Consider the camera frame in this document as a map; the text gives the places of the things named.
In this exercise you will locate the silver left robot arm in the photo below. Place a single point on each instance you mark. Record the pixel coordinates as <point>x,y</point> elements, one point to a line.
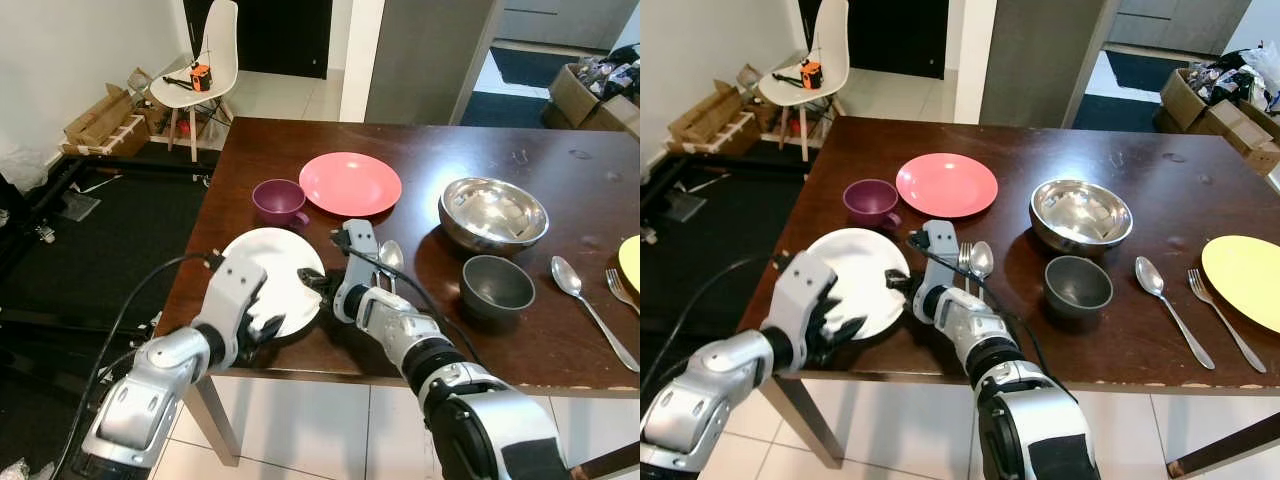
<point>715,385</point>
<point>150,390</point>

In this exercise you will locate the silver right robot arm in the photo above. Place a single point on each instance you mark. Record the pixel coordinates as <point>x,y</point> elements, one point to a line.
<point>480,420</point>
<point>1040,430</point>

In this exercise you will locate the white plate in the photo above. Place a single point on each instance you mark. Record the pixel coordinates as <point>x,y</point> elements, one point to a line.
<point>865,265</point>
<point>285,265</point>

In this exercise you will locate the short silver fork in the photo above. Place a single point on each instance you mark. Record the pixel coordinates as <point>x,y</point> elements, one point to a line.
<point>964,257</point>

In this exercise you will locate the short silver spoon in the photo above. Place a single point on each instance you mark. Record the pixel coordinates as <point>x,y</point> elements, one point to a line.
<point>391,254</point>
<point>983,258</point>

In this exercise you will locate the purple cup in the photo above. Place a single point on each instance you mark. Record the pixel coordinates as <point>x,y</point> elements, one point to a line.
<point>868,202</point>
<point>277,200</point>

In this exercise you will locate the pink plate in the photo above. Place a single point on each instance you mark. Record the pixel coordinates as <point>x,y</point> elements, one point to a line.
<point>946,184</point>
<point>350,183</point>

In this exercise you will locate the black treadmill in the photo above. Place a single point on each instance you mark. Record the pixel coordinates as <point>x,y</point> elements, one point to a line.
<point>700,230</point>
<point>100,240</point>

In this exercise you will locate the dark grey bowl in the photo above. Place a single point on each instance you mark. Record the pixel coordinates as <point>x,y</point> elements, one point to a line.
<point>497,287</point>
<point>1078,286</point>

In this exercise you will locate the stainless steel bowl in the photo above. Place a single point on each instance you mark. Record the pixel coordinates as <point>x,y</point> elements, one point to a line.
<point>1082,214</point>
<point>493,212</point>

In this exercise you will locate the yellow plate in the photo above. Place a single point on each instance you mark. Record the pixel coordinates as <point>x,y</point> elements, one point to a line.
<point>631,262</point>
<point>1245,283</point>

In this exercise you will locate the flat cardboard box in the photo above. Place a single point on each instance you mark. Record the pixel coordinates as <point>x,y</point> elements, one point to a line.
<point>705,120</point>
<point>100,125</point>

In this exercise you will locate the long silver fork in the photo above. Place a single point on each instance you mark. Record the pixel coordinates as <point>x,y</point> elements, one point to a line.
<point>617,284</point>
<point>1202,287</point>

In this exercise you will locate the orange black device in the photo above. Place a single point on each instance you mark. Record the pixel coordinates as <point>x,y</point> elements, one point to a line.
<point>200,77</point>
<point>811,74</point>

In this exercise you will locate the dark brown wooden table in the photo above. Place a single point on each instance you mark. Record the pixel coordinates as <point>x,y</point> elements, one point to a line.
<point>1150,150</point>
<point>500,150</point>

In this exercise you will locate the long silver spoon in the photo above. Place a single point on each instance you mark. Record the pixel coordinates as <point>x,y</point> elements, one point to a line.
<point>565,275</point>
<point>1149,276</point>

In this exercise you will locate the black door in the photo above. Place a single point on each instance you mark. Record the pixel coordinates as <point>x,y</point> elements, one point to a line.
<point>890,35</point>
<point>270,35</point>

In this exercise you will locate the white plastic chair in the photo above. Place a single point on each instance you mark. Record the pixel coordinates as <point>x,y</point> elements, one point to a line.
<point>825,40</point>
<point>215,40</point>

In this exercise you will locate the clear plastic bag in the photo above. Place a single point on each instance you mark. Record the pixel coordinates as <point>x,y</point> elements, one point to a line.
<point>20,170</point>

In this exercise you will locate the dark blue floor mat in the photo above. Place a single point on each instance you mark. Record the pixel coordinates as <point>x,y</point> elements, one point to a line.
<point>1145,70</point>
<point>530,65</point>

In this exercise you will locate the cardboard box with bags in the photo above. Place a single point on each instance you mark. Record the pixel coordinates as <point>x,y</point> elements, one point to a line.
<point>580,100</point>
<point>1215,115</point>

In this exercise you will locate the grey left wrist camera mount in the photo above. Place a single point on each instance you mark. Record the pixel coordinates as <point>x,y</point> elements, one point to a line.
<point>800,295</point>
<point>232,290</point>

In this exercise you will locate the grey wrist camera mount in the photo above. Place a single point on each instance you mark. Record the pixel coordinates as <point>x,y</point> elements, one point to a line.
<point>938,250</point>
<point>800,295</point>
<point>358,250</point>
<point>232,290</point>

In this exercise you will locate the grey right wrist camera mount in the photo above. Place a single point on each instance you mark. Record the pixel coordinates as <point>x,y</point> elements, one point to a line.
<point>938,250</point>
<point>358,250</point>

